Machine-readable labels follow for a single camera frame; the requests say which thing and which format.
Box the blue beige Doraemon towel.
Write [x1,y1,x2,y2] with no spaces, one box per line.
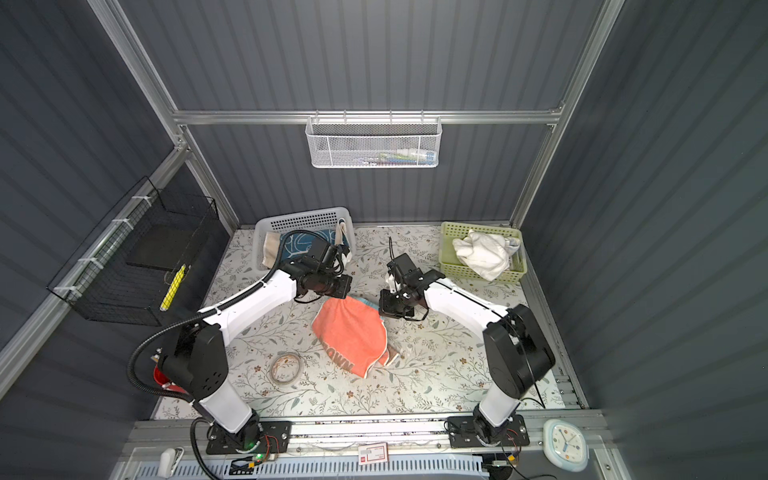
[259,229,351,269]

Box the white plastic laundry basket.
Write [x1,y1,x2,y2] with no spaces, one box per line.
[252,207,356,275]

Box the green perforated plastic basket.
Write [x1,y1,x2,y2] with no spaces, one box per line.
[439,222,528,283]

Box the orange towel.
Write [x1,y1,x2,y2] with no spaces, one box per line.
[311,296,400,378]

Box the white towel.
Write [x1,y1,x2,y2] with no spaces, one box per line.
[452,230,522,281]

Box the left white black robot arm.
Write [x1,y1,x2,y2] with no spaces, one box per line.
[158,230,352,434]

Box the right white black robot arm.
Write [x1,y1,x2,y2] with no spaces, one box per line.
[379,254,556,432]

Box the clear tape roll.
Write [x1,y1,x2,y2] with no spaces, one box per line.
[268,352,304,387]

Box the red white label card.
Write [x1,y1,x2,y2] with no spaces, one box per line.
[358,442,389,466]

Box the red pencil cup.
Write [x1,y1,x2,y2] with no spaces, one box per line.
[153,367,187,394]

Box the white round clock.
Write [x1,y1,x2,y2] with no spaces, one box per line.
[542,419,590,473]

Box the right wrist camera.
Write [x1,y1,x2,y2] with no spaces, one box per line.
[386,274,399,294]

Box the white wire wall basket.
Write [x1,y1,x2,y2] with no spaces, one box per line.
[305,118,443,169]

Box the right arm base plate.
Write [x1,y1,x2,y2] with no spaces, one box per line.
[443,414,530,449]

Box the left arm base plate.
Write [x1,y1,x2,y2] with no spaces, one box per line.
[205,421,293,455]

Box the black wire wall basket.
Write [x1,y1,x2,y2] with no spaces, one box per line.
[47,185,223,327]

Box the black corrugated cable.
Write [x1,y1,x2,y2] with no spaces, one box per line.
[125,229,325,480]

